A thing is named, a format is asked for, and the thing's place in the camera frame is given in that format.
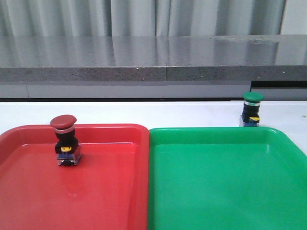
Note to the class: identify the red mushroom push button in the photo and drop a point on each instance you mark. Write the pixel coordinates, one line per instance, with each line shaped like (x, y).
(67, 148)

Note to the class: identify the green mushroom push button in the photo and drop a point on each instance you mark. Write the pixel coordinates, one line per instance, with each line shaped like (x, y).
(250, 114)

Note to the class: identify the grey stone counter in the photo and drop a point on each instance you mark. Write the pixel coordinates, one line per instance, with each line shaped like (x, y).
(59, 68)

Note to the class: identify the green plastic tray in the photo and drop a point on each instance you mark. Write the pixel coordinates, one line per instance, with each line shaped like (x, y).
(226, 178)

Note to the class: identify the red plastic tray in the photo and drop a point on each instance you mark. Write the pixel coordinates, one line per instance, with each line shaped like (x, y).
(106, 190)

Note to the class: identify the grey pleated curtain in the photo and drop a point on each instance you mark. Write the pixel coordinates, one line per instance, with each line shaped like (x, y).
(140, 17)

